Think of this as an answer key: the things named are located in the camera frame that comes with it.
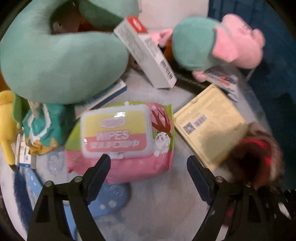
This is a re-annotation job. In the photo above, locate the teal white snack bag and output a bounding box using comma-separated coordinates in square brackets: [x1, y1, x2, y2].
[13, 94, 76, 155]

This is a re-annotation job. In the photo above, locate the small white card packet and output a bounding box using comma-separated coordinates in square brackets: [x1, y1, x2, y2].
[15, 133, 36, 169]

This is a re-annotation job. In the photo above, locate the white red cardboard box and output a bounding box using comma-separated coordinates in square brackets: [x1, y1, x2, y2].
[114, 16, 177, 89]

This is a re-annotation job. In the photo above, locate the blue white flat box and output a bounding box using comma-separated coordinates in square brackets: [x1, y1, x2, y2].
[74, 79, 127, 119]

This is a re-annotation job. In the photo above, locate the teal U-shaped neck pillow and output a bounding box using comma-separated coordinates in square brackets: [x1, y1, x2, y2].
[1, 1, 139, 104]

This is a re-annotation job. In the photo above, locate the blue plastic storage crate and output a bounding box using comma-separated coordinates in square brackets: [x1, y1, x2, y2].
[208, 1, 295, 189]

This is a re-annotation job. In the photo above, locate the yellow tiger plush toy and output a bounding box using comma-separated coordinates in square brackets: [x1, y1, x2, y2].
[0, 90, 18, 166]

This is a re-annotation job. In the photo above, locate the maroon knitted hat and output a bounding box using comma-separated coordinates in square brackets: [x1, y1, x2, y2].
[225, 123, 285, 189]

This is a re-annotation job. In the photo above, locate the pink pig plush teal shirt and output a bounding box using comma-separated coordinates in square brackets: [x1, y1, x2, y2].
[149, 14, 265, 82]

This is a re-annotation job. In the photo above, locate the pink green wet wipes pack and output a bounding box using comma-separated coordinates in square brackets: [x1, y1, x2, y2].
[65, 101, 174, 184]

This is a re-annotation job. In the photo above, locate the white blue tissue packet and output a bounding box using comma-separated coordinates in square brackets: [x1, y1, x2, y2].
[205, 65, 239, 102]

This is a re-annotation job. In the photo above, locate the yellow padded mailer envelope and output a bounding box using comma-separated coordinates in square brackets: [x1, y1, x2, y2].
[174, 84, 248, 171]

